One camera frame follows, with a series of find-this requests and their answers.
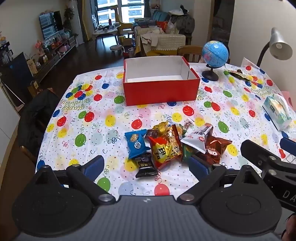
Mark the yellow chair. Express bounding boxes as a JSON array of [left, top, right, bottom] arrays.
[[116, 14, 134, 35]]

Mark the TV cabinet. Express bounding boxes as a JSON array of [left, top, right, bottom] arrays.
[[30, 36, 78, 78]]

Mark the chair with dark jacket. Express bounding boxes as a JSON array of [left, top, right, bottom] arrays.
[[17, 88, 60, 165]]

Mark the grey desk lamp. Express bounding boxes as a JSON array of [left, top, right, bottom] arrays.
[[257, 27, 293, 67]]

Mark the white tower air conditioner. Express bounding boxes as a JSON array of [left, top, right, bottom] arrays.
[[69, 0, 84, 45]]

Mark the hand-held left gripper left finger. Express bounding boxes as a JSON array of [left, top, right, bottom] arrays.
[[35, 155, 116, 206]]

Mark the small dark snack packet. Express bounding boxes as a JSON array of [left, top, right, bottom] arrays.
[[145, 129, 158, 140]]

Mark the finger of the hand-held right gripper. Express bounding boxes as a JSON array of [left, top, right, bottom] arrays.
[[280, 138, 296, 159], [241, 140, 296, 173]]

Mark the balloon print tablecloth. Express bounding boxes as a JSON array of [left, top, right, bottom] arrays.
[[35, 58, 296, 197]]

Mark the gold snack packet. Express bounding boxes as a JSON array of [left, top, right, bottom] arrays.
[[153, 121, 174, 137]]

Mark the red cardboard box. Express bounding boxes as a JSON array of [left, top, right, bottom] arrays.
[[122, 55, 201, 106]]

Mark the potted plant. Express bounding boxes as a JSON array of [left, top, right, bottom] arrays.
[[63, 7, 74, 37]]

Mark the wooden chair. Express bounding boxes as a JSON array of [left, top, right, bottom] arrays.
[[177, 46, 230, 63]]

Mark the black cabinet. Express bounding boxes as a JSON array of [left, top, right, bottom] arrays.
[[0, 52, 33, 93]]

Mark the teal armchair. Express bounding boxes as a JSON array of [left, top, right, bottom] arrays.
[[151, 10, 171, 22]]

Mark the tissue pack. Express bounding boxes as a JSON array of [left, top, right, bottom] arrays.
[[262, 94, 292, 131]]

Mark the brown paper bag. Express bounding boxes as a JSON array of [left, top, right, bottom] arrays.
[[26, 60, 38, 75]]

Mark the white snack packet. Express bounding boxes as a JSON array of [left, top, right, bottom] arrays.
[[180, 123, 213, 154]]

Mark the pile of clothes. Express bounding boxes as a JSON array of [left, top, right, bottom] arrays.
[[169, 9, 196, 36]]

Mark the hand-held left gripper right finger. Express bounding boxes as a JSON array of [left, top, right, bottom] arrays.
[[177, 155, 263, 205]]

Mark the green snack packet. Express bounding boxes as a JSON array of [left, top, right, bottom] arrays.
[[181, 144, 197, 162]]

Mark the television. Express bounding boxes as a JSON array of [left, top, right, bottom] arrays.
[[39, 10, 64, 40]]

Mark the black snack packet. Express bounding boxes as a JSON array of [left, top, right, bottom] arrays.
[[134, 153, 159, 178]]

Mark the blue cookie packet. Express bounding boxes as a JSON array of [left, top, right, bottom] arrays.
[[125, 130, 151, 160]]

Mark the coffee table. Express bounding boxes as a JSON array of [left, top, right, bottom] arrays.
[[92, 24, 122, 50]]

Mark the red yellow snack packet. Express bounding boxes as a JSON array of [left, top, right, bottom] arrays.
[[148, 125, 184, 171]]

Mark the sofa with cream cover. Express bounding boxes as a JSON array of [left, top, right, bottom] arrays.
[[134, 25, 186, 58]]

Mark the brown cookie packet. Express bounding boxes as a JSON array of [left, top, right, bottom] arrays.
[[196, 136, 233, 165]]

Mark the blue globe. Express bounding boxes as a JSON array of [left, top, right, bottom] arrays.
[[202, 41, 230, 81]]

